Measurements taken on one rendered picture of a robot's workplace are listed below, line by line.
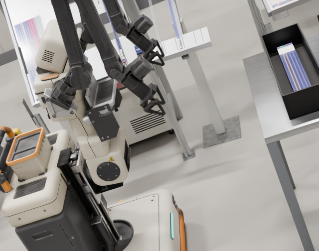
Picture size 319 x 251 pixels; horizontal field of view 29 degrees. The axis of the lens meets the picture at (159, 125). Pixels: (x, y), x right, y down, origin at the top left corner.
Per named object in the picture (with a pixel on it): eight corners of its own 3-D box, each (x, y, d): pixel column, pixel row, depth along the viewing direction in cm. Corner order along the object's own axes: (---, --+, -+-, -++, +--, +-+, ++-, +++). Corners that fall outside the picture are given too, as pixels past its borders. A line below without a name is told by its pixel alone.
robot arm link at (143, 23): (115, 21, 276) (114, 28, 268) (133, 2, 271) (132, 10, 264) (136, 38, 280) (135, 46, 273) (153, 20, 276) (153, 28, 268)
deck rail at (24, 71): (39, 107, 370) (35, 104, 364) (36, 108, 370) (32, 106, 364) (7, 2, 386) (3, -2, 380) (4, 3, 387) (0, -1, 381)
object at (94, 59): (140, 63, 360) (139, 62, 357) (36, 104, 367) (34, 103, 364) (130, 34, 364) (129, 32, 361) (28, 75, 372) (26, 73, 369)
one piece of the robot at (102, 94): (92, 146, 262) (70, 104, 252) (97, 113, 286) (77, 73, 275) (127, 134, 259) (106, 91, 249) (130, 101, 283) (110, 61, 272)
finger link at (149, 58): (169, 55, 280) (153, 42, 277) (169, 62, 274) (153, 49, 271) (158, 65, 283) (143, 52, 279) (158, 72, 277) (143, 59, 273)
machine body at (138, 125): (181, 134, 418) (146, 55, 388) (85, 170, 426) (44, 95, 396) (172, 90, 474) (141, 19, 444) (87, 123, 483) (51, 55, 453)
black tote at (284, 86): (267, 57, 287) (260, 35, 282) (303, 44, 284) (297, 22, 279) (289, 120, 239) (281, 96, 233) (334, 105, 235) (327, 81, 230)
